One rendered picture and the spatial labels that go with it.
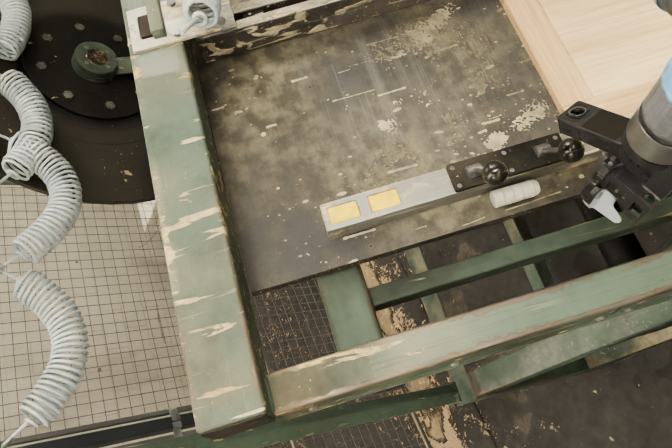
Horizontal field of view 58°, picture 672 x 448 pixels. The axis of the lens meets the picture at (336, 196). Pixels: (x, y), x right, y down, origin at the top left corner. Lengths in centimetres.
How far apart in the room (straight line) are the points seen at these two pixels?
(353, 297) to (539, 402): 195
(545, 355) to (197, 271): 114
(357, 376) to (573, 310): 33
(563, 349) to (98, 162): 129
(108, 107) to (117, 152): 13
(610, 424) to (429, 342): 185
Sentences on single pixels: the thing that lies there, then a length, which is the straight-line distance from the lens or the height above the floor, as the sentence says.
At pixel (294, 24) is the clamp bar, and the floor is 163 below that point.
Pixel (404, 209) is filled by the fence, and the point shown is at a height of 156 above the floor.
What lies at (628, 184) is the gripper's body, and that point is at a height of 151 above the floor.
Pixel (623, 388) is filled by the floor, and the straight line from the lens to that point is 265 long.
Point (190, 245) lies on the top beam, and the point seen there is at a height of 188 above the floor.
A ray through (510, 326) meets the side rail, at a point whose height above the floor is 150.
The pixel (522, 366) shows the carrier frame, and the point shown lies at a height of 79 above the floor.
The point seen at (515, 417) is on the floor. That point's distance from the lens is 299.
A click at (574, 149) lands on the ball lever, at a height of 144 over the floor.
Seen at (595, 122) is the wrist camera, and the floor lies 152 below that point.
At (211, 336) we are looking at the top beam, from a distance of 90.
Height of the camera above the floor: 222
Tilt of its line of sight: 35 degrees down
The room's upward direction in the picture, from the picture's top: 89 degrees counter-clockwise
